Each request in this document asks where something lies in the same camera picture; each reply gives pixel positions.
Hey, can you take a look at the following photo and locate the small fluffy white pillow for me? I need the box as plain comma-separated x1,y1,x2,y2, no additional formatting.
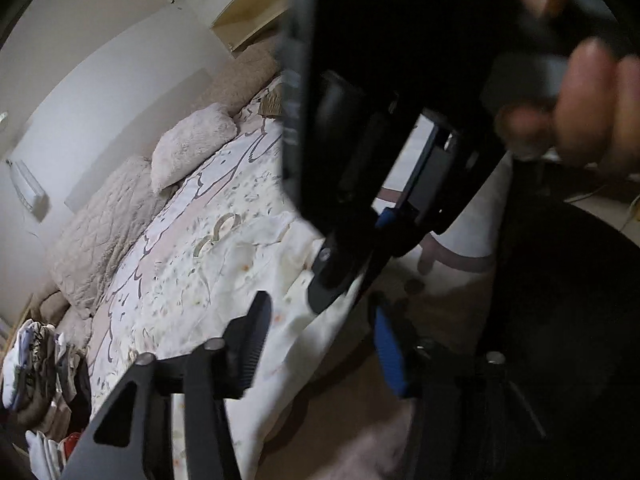
151,103,238,194

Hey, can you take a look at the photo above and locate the person right hand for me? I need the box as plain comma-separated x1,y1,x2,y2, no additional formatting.
489,0,640,179

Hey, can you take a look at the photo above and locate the brown pillow at headboard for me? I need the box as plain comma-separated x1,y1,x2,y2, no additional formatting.
36,290,70,327

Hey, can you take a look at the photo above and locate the wooden bedside shelf right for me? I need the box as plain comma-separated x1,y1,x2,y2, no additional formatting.
210,0,288,55

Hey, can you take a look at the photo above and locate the white headboard panel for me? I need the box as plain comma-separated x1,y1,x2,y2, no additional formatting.
64,68,212,214

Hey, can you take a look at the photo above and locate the red folded garment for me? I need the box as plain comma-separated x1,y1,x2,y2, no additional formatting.
58,432,82,463

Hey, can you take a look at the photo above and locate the large quilted beige pillow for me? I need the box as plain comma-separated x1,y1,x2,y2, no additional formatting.
46,156,170,318

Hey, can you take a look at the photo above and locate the olive brown garment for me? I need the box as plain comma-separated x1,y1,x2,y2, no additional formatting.
259,84,283,118

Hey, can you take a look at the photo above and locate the cream floral dress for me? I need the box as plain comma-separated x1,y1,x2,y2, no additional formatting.
90,152,355,479

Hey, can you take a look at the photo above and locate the bear pattern bed sheet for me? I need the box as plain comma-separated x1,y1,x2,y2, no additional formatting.
84,74,507,480

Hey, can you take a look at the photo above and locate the tall folded clothes stack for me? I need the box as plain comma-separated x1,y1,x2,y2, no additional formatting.
1,318,91,441

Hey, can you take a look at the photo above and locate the white folded cloth pile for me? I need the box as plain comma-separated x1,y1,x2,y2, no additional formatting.
25,430,66,480

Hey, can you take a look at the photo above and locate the long beige bolster pillow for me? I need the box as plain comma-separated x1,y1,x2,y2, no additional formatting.
190,38,280,117

